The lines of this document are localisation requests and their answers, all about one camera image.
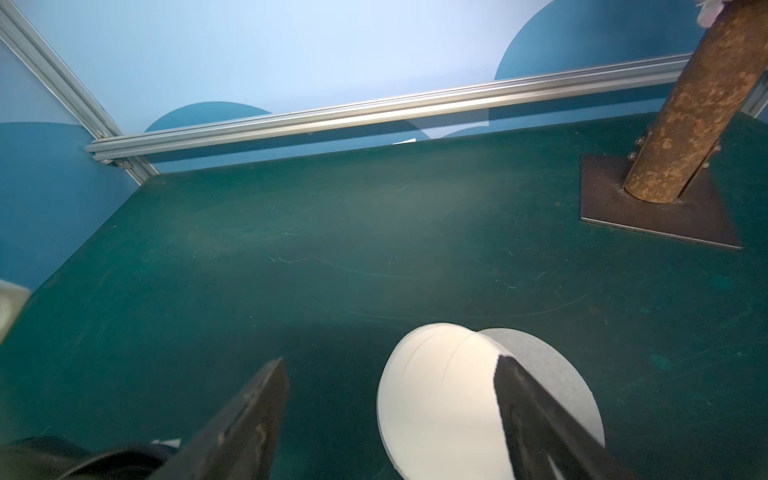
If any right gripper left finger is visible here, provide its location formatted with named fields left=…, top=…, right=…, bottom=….
left=151, top=358, right=289, bottom=479

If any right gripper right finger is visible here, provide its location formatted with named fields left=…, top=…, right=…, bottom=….
left=493, top=355, right=636, bottom=480

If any black cup lid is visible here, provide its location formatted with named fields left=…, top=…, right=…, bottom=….
left=1, top=436, right=178, bottom=479

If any pink cherry blossom tree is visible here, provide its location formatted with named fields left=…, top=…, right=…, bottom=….
left=580, top=1, right=767, bottom=249

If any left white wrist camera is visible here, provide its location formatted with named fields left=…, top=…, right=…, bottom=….
left=0, top=280, right=31, bottom=342

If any aluminium back frame bar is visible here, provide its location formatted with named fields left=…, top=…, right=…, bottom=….
left=86, top=54, right=691, bottom=162

